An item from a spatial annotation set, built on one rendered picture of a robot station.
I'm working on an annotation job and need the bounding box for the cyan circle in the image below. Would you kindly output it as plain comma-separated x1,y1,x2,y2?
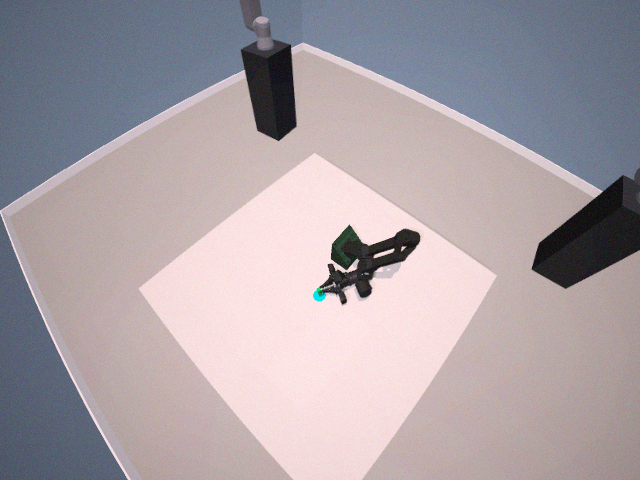
313,290,326,302

